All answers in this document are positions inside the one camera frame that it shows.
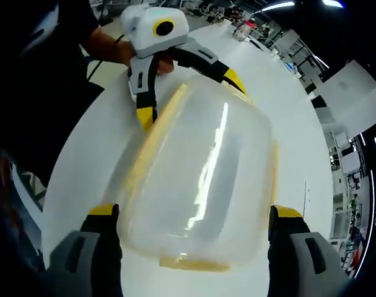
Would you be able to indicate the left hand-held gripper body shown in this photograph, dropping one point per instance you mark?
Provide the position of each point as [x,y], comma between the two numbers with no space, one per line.
[144,34]

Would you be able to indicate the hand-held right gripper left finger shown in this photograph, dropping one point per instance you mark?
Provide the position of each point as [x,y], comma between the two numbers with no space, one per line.
[91,247]

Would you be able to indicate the clear bottle red cap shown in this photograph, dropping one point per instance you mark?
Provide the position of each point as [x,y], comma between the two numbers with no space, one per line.
[243,32]

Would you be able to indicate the clear plastic storage box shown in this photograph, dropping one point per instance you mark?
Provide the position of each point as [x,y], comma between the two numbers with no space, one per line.
[206,170]

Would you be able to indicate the person's left hand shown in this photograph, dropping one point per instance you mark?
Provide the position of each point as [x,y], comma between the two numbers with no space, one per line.
[165,65]

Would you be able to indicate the person in dark shirt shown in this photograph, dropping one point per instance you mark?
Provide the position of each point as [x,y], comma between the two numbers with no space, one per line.
[36,92]

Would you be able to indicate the white cabinet row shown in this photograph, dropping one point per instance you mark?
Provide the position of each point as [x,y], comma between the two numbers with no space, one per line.
[342,191]

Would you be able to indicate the white paper sheet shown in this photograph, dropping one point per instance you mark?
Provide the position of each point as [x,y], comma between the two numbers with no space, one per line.
[304,198]

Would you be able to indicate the black bin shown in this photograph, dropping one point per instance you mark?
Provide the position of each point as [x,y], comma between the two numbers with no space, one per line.
[319,101]

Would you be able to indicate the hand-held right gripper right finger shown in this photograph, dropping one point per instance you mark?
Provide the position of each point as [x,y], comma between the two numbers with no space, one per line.
[299,247]

